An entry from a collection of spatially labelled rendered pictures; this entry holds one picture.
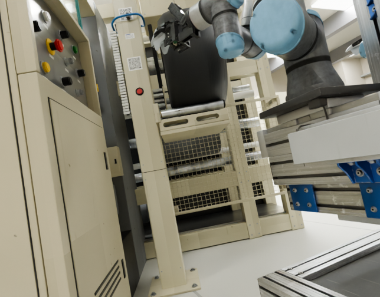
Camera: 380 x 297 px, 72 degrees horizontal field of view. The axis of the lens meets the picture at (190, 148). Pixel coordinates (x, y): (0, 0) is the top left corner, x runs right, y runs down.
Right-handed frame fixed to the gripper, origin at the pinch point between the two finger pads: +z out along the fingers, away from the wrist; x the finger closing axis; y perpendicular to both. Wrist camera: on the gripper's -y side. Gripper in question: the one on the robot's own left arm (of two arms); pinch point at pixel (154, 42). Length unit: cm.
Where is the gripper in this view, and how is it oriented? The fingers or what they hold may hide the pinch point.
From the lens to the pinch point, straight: 103.3
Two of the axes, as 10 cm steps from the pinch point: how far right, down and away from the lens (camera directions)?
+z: -7.3, 1.9, 6.6
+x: 6.8, 0.7, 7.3
